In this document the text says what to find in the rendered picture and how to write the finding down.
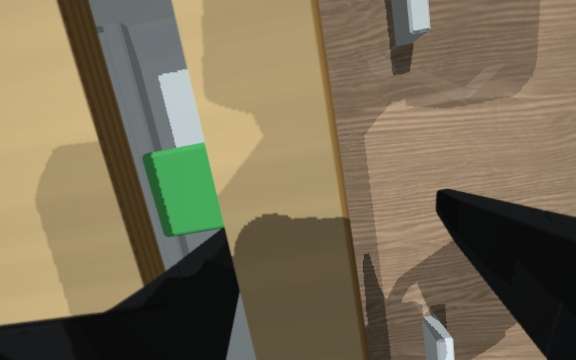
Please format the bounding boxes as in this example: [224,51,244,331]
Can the green block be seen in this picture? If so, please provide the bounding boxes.
[142,142,225,237]

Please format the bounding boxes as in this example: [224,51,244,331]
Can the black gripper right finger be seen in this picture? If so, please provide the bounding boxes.
[435,189,576,360]

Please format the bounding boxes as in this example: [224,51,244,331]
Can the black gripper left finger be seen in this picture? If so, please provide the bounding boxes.
[0,228,240,360]

